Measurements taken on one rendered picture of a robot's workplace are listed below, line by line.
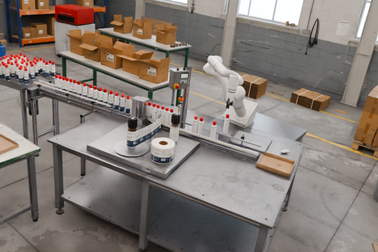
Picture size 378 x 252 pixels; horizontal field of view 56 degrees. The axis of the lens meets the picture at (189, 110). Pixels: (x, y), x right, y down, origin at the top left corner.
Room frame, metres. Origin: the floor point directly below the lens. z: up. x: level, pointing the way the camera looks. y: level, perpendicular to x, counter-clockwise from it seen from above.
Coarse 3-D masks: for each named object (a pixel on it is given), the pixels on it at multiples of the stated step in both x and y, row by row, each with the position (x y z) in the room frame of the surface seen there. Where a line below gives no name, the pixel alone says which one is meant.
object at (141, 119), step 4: (132, 100) 3.28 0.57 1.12; (136, 100) 3.27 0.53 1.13; (132, 104) 3.28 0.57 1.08; (136, 104) 3.27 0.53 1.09; (140, 104) 3.28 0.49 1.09; (132, 108) 3.28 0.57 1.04; (136, 108) 3.29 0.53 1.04; (140, 108) 3.28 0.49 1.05; (132, 112) 3.28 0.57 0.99; (136, 112) 3.28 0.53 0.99; (140, 112) 3.29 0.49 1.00; (132, 116) 3.28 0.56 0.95; (136, 116) 3.28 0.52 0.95; (140, 116) 3.29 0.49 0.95; (144, 116) 3.32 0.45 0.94; (140, 120) 3.24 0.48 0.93; (144, 120) 3.26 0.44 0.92
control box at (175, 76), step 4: (180, 68) 3.40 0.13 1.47; (172, 72) 3.30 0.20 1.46; (176, 72) 3.28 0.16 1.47; (180, 72) 3.30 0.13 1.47; (184, 72) 3.32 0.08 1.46; (188, 72) 3.34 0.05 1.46; (172, 76) 3.29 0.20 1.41; (176, 76) 3.28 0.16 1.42; (180, 76) 3.30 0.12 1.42; (172, 80) 3.29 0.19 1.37; (176, 80) 3.28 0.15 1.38; (172, 84) 3.28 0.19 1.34; (176, 84) 3.28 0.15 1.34; (180, 84) 3.30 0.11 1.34; (184, 84) 3.33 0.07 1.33; (172, 88) 3.27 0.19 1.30; (180, 88) 3.31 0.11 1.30; (184, 88) 3.33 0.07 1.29
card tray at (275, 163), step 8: (264, 152) 3.00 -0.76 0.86; (264, 160) 2.89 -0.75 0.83; (272, 160) 2.91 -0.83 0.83; (280, 160) 2.93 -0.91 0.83; (288, 160) 2.91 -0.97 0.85; (264, 168) 2.74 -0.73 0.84; (272, 168) 2.71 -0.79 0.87; (280, 168) 2.78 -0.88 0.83; (288, 168) 2.80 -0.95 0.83; (288, 176) 2.65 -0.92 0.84
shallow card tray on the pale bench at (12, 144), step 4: (0, 136) 2.82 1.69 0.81; (4, 136) 2.79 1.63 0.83; (0, 140) 2.76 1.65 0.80; (4, 140) 2.77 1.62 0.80; (8, 140) 2.76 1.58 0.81; (12, 140) 2.73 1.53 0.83; (0, 144) 2.69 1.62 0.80; (4, 144) 2.70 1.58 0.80; (8, 144) 2.71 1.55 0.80; (12, 144) 2.72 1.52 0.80; (16, 144) 2.70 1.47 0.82; (0, 148) 2.62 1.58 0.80; (4, 148) 2.63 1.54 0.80; (8, 148) 2.60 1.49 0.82; (12, 148) 2.63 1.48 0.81; (0, 152) 2.54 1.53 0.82; (4, 152) 2.57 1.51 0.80
